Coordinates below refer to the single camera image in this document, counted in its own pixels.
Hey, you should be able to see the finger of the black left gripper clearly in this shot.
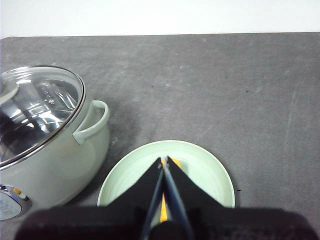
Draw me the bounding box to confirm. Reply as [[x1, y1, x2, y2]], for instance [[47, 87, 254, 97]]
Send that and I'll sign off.
[[14, 156, 165, 240]]

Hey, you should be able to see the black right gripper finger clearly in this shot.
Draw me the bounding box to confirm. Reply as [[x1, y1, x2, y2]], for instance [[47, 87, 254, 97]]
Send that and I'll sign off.
[[164, 155, 320, 240]]

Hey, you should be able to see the yellow corn cob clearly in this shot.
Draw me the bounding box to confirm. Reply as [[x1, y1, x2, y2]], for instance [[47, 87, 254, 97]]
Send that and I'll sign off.
[[160, 157, 183, 223]]

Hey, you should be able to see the glass lid with green knob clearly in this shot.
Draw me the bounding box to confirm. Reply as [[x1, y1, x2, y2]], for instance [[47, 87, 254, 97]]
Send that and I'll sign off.
[[0, 65, 87, 169]]

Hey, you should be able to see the pale green round plate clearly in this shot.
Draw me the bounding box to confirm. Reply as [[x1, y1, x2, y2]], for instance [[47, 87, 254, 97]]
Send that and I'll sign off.
[[96, 139, 236, 210]]

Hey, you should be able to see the pale green electric steamer pot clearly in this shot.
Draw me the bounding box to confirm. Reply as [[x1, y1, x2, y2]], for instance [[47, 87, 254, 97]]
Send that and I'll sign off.
[[0, 65, 111, 222]]

